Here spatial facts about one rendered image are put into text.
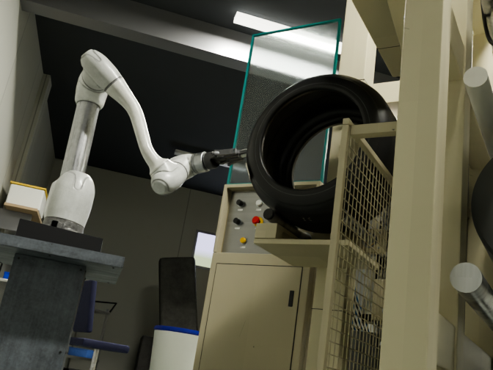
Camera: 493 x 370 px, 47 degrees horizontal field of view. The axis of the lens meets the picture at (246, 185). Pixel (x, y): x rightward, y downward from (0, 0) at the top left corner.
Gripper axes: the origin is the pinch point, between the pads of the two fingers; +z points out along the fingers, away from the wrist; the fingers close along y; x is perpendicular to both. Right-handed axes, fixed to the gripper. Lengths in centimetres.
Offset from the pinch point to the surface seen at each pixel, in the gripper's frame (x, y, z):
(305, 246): 47, -8, 28
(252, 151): 7.0, -12.5, 8.4
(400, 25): -26, -21, 71
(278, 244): 45.3, -9.4, 18.4
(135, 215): -254, 595, -564
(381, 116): 3, -11, 60
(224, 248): 22, 55, -43
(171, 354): 53, 210, -183
